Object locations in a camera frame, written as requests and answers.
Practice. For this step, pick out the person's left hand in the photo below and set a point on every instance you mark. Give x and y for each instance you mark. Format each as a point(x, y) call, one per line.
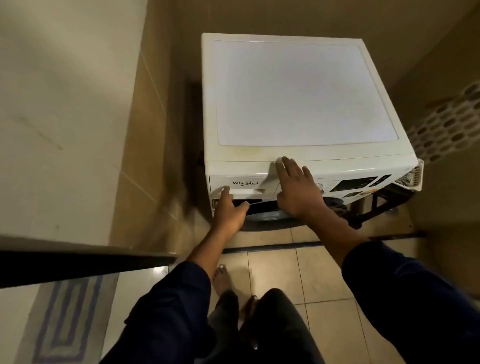
point(228, 217)

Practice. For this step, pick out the person's right hand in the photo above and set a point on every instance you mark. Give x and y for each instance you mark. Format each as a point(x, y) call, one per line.
point(298, 191)

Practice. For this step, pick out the white detergent drawer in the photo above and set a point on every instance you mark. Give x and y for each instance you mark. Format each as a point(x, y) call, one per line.
point(257, 186)

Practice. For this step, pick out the white washing machine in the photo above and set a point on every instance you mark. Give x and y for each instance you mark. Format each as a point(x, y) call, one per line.
point(300, 93)

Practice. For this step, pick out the person's left forearm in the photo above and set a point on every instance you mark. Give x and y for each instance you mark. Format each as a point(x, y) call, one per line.
point(176, 300)

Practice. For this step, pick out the person's right forearm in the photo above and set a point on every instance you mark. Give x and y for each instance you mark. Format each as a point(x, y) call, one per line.
point(393, 292)

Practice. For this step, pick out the person's left foot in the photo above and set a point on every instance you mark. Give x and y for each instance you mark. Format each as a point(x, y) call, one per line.
point(222, 281)

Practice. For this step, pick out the person's dark trousers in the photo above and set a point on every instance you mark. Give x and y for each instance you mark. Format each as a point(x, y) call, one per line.
point(277, 330)

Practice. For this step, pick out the dark floor threshold strip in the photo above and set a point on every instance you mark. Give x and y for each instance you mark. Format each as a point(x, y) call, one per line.
point(318, 243)

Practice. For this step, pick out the dark plastic stool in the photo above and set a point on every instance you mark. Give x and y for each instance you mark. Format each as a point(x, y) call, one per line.
point(392, 195)

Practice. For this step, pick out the white perforated plastic basket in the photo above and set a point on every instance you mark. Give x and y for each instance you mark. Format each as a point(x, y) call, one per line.
point(410, 178)

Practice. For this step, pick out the dark-edged door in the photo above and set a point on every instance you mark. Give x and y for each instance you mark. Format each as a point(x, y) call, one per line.
point(75, 264)

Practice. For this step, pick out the blue patterned floor mat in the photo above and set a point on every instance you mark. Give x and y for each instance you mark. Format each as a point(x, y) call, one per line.
point(63, 318)

